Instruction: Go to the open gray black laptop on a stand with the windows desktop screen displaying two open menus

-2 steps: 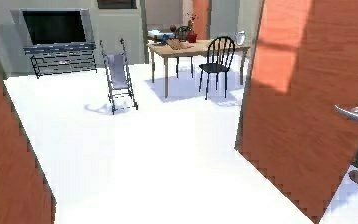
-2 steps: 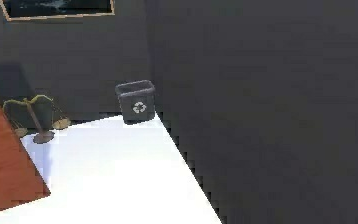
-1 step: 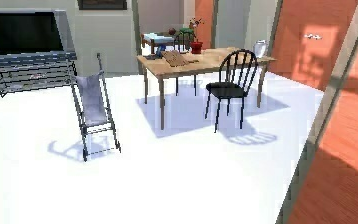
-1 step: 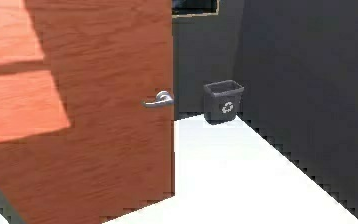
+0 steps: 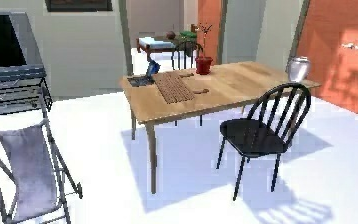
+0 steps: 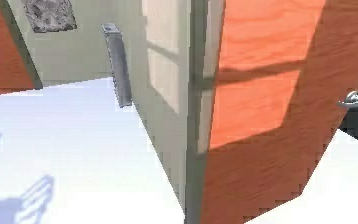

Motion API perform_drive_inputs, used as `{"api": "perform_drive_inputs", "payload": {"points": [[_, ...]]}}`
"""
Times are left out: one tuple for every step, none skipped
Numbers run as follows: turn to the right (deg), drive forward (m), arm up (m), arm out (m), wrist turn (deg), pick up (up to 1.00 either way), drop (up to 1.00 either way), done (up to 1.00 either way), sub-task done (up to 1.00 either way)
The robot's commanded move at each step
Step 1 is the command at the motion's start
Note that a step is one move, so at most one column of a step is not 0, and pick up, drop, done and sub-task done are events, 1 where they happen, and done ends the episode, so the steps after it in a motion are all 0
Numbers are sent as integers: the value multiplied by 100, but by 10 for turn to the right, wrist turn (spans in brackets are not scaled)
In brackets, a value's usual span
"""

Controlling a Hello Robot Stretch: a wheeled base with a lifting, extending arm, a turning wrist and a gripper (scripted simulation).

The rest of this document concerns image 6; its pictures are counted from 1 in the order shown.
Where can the orange wooden room door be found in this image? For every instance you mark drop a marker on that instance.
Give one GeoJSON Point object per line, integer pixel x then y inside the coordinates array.
{"type": "Point", "coordinates": [3, 56]}
{"type": "Point", "coordinates": [270, 126]}

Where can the grey framed wall picture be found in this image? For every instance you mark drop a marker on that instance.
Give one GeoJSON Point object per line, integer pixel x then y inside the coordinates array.
{"type": "Point", "coordinates": [50, 15]}

